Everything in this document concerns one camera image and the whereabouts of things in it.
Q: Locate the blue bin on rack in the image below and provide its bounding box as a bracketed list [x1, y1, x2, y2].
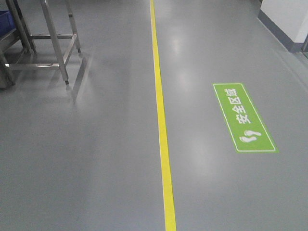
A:
[0, 10, 16, 37]

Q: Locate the green floor safety sign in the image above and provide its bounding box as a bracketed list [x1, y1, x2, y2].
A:
[213, 83, 279, 153]

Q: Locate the stainless steel rack frame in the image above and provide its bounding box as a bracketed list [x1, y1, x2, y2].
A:
[0, 0, 82, 90]

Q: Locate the yellow floor line tape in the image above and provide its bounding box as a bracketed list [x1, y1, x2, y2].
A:
[150, 0, 177, 231]

